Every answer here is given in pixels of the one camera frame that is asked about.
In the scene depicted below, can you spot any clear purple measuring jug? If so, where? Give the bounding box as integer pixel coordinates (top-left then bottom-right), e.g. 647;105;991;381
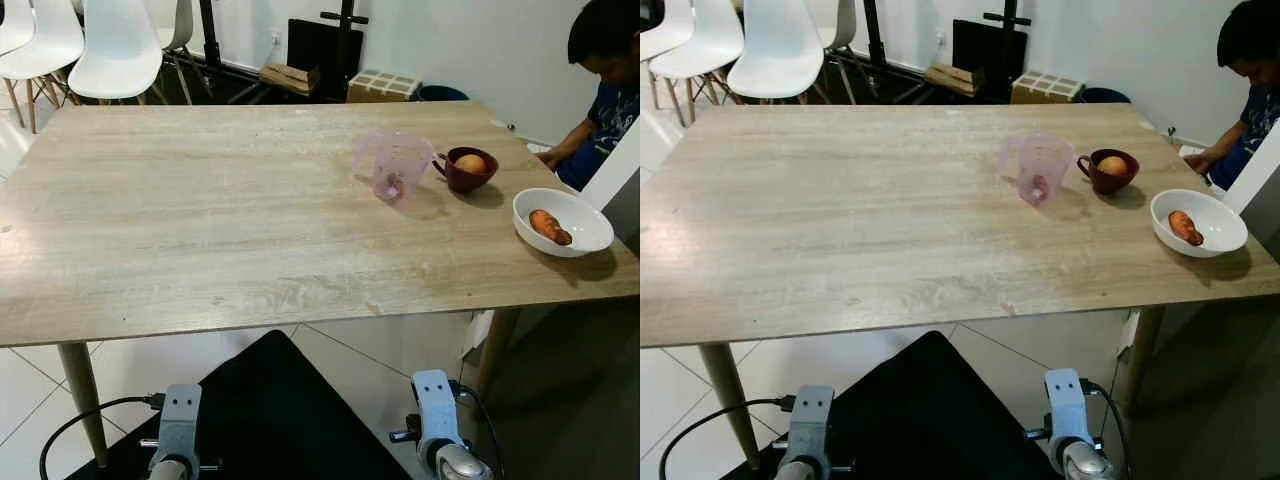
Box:
352;132;438;207
998;134;1079;208

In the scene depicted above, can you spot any white ceramic bowl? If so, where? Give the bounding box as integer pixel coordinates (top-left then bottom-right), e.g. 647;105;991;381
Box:
513;188;615;259
1150;189;1250;260

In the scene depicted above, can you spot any orange sweet potato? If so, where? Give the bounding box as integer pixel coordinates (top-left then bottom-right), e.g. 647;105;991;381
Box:
529;209;574;247
1168;210;1206;248

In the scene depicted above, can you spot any dark red cup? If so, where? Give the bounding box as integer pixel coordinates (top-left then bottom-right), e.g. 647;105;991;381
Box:
432;147;499;195
1076;149;1141;197

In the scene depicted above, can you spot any person in blue shirt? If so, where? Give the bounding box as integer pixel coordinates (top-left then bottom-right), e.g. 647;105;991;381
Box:
1180;0;1280;192
537;0;641;192

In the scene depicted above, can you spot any light wooden dining table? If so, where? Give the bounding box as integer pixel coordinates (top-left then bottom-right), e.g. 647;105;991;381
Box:
640;103;1280;471
0;100;641;469

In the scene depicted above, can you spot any cardboard box white grid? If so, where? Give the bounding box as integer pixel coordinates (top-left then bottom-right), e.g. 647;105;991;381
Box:
1010;71;1087;106
346;69;423;104

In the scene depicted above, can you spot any brown wooden block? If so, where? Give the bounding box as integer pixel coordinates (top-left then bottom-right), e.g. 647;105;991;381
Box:
924;63;984;98
259;62;322;97

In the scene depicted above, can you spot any black metal stand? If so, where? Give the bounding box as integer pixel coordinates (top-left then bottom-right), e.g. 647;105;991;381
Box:
195;0;371;103
862;0;1033;104

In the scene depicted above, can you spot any black flat panel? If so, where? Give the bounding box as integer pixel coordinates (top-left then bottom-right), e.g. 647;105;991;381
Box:
287;17;346;79
951;18;1029;81

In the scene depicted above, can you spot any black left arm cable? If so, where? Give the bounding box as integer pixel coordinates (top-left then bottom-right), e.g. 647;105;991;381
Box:
40;394;167;480
660;395;796;480

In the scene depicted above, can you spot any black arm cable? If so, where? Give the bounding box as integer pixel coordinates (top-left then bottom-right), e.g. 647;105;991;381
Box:
1085;378;1133;480
454;381;507;480
40;394;167;480
660;395;796;480

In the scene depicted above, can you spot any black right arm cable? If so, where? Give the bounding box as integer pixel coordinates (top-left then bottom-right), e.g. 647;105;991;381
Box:
1085;378;1133;480
454;381;507;480

